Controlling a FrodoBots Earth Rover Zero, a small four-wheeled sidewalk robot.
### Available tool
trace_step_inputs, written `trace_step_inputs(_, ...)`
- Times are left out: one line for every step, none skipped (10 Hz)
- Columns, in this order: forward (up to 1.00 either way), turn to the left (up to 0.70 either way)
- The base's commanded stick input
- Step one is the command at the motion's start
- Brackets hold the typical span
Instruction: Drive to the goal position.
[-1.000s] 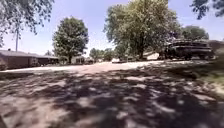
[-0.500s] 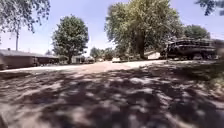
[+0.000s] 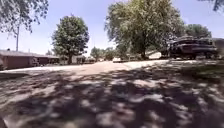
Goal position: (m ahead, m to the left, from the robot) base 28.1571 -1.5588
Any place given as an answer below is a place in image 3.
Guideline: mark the white car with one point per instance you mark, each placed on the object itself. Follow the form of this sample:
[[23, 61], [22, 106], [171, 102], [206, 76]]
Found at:
[[116, 59]]

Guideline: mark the row of distant trees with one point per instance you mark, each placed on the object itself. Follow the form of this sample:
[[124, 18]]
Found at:
[[101, 53]]

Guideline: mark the building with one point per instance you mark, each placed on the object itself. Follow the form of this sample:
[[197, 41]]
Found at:
[[80, 59]]

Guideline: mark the grey asphalt road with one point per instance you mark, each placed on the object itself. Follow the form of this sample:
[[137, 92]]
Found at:
[[100, 96]]

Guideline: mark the pale house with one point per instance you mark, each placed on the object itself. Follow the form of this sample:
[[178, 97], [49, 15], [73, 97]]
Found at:
[[154, 55]]

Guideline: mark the round green tree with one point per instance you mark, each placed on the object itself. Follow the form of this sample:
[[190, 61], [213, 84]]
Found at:
[[70, 36]]

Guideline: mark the large green tree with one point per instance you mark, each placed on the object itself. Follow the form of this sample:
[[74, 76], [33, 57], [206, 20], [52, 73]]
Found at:
[[143, 23]]

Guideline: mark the dark truck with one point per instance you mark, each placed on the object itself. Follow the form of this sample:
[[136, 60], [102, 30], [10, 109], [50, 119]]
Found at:
[[193, 49]]

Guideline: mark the low brown house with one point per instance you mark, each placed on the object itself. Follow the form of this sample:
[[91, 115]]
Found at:
[[16, 60]]

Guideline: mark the pale pole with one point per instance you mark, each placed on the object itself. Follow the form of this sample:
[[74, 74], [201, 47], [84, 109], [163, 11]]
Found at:
[[17, 40]]

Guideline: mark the overhanging tree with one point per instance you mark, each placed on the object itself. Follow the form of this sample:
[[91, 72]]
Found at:
[[18, 11]]

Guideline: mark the overhanging tree branches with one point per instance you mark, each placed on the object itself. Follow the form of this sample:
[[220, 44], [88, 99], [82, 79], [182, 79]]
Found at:
[[216, 3]]

